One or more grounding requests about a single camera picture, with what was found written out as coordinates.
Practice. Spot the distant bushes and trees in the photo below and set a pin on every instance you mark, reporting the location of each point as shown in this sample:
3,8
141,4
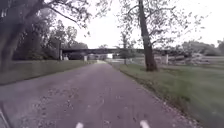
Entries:
200,50

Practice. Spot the grass verge by dark wood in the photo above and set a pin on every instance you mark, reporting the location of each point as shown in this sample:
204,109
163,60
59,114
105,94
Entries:
36,68

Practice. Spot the dark bridge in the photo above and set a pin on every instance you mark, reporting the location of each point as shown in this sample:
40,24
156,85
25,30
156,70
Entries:
100,51

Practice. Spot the small thin tree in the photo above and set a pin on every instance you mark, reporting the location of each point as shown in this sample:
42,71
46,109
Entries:
124,46

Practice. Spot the dark leaning tree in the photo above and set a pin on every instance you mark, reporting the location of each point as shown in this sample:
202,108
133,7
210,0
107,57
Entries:
13,36

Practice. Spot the robot's own part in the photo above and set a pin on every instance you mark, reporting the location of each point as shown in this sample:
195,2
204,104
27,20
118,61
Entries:
144,124
79,125

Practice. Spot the dark wood of trees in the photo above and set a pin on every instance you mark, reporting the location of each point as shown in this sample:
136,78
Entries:
43,43

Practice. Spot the grass verge with tall tree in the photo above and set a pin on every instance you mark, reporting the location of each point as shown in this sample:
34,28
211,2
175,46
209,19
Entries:
186,83

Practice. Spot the tall bare-trunked tree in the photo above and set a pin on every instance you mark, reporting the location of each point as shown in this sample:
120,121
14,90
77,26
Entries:
147,43

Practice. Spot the grey asphalt path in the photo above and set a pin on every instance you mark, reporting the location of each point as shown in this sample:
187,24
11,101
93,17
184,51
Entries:
96,90

